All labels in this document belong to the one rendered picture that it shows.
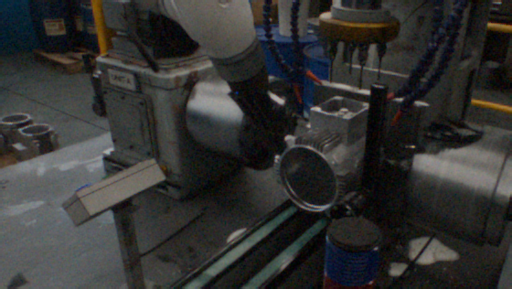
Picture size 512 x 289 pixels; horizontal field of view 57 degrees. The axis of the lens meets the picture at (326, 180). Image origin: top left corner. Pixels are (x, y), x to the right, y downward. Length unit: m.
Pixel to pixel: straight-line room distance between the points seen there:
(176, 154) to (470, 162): 0.78
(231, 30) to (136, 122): 0.68
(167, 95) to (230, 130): 0.20
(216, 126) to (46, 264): 0.50
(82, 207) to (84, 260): 0.34
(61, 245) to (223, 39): 0.73
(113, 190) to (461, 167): 0.65
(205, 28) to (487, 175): 0.55
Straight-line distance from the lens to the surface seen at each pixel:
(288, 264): 0.91
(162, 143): 1.35
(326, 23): 1.02
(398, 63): 1.26
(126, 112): 1.40
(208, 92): 1.22
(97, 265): 1.20
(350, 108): 1.13
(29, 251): 1.30
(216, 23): 0.74
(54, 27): 6.07
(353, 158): 0.99
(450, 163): 0.92
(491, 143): 0.95
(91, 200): 0.90
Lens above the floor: 1.50
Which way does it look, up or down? 29 degrees down
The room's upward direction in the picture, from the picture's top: 3 degrees clockwise
